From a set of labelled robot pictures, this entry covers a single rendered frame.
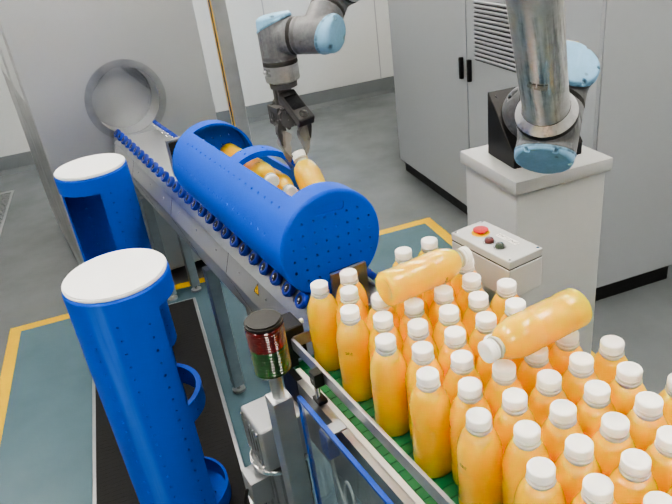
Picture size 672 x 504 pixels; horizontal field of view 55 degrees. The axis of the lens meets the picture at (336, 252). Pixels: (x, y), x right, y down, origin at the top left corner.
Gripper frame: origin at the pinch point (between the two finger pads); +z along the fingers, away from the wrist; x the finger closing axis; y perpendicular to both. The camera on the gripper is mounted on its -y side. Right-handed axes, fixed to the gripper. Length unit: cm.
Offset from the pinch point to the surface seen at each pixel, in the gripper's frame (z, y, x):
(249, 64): 74, 465, -172
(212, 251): 38, 39, 19
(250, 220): 10.4, -6.6, 19.3
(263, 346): 1, -72, 44
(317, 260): 17.8, -25.3, 10.8
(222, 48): -11, 115, -25
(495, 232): 14, -49, -26
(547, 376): 12, -95, 5
